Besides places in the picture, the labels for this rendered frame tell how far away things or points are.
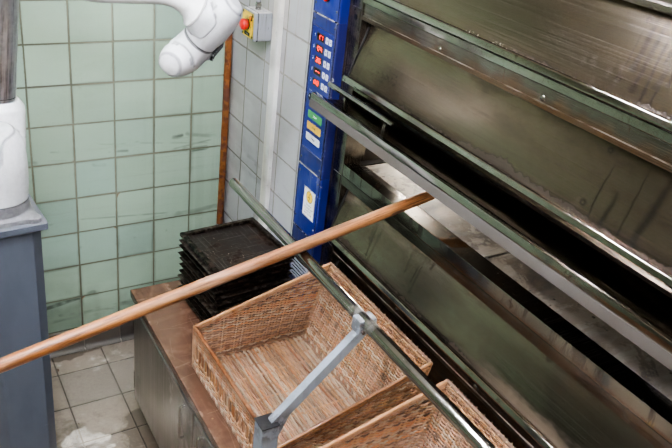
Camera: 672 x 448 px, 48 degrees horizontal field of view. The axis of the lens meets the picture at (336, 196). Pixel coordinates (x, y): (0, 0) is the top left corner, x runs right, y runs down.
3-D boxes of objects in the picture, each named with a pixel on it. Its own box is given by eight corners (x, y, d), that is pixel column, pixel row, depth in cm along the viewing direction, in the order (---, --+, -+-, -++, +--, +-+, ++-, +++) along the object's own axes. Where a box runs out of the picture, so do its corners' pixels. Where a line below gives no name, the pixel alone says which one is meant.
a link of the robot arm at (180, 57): (194, 75, 231) (221, 47, 225) (171, 90, 217) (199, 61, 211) (169, 49, 229) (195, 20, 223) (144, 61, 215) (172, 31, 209)
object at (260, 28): (259, 33, 273) (261, 5, 269) (271, 41, 266) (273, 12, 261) (240, 34, 269) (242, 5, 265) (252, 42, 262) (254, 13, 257)
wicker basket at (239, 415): (323, 328, 258) (332, 258, 246) (421, 439, 216) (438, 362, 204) (188, 364, 234) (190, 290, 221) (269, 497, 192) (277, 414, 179)
